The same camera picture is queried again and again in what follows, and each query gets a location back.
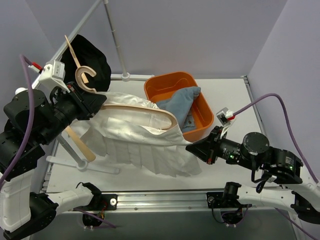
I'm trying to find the wooden hanger for white skirt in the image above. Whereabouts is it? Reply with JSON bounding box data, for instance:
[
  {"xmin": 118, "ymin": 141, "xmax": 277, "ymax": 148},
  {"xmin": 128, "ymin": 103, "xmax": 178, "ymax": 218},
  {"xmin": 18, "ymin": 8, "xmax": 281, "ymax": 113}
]
[{"xmin": 75, "ymin": 66, "xmax": 179, "ymax": 130}]

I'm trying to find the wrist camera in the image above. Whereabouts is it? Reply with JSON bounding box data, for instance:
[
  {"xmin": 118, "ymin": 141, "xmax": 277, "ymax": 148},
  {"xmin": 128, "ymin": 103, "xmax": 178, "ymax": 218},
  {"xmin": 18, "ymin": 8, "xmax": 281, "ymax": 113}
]
[
  {"xmin": 216, "ymin": 107, "xmax": 236, "ymax": 139},
  {"xmin": 28, "ymin": 60, "xmax": 70, "ymax": 93}
]

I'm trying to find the black skirt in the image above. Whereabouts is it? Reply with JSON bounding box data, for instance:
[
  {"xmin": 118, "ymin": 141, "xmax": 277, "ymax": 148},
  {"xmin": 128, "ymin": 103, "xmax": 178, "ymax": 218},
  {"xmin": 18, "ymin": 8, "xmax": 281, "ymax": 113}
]
[{"xmin": 60, "ymin": 34, "xmax": 112, "ymax": 92}]

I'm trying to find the orange plastic basket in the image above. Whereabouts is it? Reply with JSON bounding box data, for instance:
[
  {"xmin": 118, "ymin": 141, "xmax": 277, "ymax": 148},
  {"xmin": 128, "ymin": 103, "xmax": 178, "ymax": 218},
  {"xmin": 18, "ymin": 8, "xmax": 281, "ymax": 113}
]
[{"xmin": 144, "ymin": 71, "xmax": 214, "ymax": 142}]

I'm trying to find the wooden hanger for denim skirt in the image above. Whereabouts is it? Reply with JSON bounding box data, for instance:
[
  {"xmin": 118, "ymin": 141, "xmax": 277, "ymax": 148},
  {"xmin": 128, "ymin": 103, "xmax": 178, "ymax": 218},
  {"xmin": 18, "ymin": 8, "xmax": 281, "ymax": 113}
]
[{"xmin": 65, "ymin": 126, "xmax": 96, "ymax": 162}]

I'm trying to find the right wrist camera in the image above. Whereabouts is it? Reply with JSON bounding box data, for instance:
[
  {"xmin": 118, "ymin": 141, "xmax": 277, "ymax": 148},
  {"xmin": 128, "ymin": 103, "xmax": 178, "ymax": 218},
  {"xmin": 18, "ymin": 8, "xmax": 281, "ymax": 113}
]
[{"xmin": 216, "ymin": 107, "xmax": 236, "ymax": 139}]

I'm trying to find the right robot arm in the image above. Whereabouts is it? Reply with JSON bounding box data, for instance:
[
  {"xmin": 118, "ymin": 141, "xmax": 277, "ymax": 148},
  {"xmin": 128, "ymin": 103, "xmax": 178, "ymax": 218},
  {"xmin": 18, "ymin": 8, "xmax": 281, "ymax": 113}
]
[{"xmin": 185, "ymin": 126, "xmax": 320, "ymax": 225}]

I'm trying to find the blue denim skirt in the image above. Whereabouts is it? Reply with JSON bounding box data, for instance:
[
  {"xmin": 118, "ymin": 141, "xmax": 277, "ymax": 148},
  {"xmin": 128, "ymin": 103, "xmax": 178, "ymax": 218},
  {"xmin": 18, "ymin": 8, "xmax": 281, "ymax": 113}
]
[{"xmin": 155, "ymin": 86, "xmax": 201, "ymax": 133}]

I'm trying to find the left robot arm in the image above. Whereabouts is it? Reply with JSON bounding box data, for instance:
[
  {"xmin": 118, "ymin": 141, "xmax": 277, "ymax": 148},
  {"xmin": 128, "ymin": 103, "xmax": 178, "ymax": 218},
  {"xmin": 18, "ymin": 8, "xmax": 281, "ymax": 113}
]
[{"xmin": 0, "ymin": 86, "xmax": 106, "ymax": 240}]

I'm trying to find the white pleated skirt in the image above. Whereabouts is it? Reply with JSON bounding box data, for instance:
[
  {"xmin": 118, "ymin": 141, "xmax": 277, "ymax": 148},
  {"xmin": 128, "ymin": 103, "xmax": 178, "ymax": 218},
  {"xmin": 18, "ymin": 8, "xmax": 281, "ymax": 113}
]
[{"xmin": 71, "ymin": 92, "xmax": 202, "ymax": 177}]

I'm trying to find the white metal clothes rack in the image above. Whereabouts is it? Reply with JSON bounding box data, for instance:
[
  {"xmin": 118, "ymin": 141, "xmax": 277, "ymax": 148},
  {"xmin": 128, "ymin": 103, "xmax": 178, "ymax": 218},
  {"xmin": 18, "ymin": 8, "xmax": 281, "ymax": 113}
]
[{"xmin": 14, "ymin": 0, "xmax": 156, "ymax": 176}]

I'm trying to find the aluminium mounting rail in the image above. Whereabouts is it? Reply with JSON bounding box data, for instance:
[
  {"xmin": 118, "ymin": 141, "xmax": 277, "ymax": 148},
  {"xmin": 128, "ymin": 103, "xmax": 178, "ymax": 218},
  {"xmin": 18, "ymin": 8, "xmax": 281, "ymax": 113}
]
[{"xmin": 42, "ymin": 191, "xmax": 300, "ymax": 213}]

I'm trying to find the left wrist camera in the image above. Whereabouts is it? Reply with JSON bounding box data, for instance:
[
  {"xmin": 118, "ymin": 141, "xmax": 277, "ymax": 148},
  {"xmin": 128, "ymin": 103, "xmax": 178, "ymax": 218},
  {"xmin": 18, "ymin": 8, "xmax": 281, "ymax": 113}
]
[{"xmin": 28, "ymin": 60, "xmax": 70, "ymax": 93}]

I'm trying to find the wooden hanger for black skirt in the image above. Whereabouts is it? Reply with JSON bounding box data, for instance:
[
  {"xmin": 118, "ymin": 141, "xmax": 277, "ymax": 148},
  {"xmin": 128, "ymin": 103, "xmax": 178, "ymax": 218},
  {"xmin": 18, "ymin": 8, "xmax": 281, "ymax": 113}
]
[{"xmin": 64, "ymin": 35, "xmax": 81, "ymax": 68}]

